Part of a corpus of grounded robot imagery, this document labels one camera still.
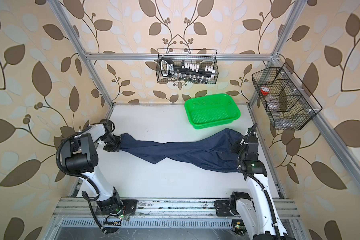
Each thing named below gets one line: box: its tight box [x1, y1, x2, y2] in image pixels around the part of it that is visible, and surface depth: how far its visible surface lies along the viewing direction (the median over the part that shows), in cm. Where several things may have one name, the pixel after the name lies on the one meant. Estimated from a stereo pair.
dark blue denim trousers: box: [119, 128, 244, 173], surface depth 92 cm
